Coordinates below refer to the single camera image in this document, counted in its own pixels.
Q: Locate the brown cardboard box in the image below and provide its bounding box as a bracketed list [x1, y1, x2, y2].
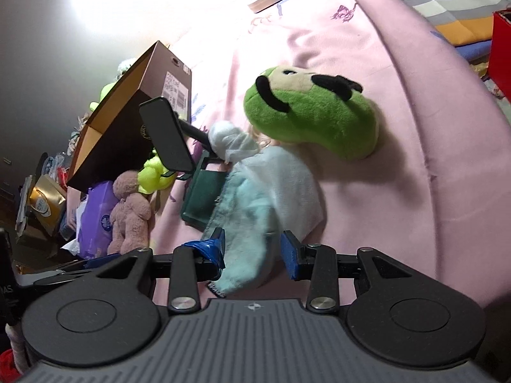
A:
[66, 41, 193, 192]

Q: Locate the pink plush bear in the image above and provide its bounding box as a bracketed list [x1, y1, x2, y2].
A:
[108, 170, 153, 255]

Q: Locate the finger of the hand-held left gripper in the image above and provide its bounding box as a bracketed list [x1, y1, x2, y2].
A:
[34, 253, 120, 288]

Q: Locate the gold box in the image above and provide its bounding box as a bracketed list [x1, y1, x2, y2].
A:
[29, 173, 68, 236]

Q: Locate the neon yellow knotted plush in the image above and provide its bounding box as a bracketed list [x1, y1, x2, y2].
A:
[138, 147, 176, 195]

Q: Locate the purple tissue pack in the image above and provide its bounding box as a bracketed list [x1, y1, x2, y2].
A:
[60, 181, 120, 260]

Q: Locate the green plush with black antennae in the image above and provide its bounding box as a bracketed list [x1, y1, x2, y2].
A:
[243, 67, 380, 161]

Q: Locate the red box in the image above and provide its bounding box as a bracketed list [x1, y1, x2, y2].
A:
[488, 8, 511, 100]

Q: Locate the pink printed bedsheet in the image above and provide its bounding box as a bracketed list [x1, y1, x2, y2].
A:
[148, 0, 511, 320]

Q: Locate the white knotted cloth ball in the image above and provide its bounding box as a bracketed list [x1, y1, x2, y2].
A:
[208, 121, 260, 164]

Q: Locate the green phone stand black plate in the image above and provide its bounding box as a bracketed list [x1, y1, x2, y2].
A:
[139, 96, 232, 234]

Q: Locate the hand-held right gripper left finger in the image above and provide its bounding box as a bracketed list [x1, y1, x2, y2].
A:
[94, 227, 228, 315]

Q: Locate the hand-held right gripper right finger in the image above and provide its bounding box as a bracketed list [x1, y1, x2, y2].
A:
[279, 229, 416, 312]

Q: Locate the light blue white towel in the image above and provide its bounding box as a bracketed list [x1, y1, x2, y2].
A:
[200, 146, 326, 298]

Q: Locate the white panda plush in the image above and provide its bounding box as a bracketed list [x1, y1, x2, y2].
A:
[117, 58, 138, 80]

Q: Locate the striped blanket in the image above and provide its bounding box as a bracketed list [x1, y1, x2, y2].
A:
[375, 0, 511, 88]

